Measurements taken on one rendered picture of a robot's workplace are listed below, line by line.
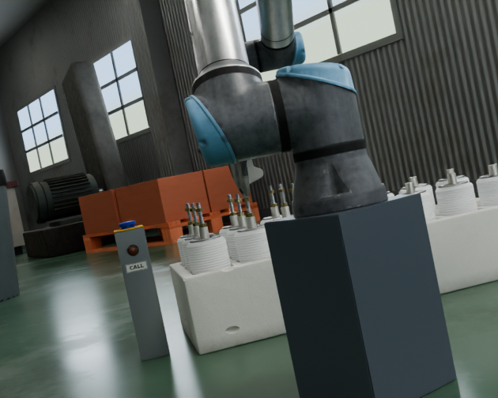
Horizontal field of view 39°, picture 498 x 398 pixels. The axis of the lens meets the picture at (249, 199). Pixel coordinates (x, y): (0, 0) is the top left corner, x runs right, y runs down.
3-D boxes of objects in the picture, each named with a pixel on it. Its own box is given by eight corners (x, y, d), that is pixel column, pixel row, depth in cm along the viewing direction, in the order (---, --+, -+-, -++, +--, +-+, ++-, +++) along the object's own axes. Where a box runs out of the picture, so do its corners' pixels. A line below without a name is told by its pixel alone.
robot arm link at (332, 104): (371, 137, 106) (354, 48, 105) (284, 155, 106) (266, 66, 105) (359, 141, 118) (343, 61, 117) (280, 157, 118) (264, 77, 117)
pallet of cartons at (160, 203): (267, 219, 569) (254, 159, 567) (156, 248, 509) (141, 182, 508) (181, 229, 685) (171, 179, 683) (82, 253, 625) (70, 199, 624)
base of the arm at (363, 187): (408, 194, 110) (395, 133, 110) (337, 213, 102) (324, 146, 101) (342, 203, 123) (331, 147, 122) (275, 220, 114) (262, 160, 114)
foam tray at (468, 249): (556, 265, 178) (543, 196, 178) (415, 301, 171) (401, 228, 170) (477, 254, 217) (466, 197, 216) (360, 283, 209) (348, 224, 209)
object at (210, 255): (194, 321, 166) (179, 245, 166) (209, 310, 175) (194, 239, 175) (232, 315, 163) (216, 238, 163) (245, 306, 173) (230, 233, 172)
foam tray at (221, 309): (358, 315, 168) (344, 242, 168) (199, 355, 161) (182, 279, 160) (312, 294, 206) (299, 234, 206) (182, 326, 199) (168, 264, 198)
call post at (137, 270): (170, 354, 168) (143, 227, 167) (141, 362, 166) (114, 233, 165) (167, 348, 175) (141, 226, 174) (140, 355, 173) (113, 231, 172)
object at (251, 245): (243, 309, 169) (228, 234, 168) (254, 299, 178) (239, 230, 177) (281, 303, 166) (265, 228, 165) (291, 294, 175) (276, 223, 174)
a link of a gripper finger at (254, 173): (269, 191, 169) (261, 153, 169) (247, 196, 167) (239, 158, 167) (264, 192, 172) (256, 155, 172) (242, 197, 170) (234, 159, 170)
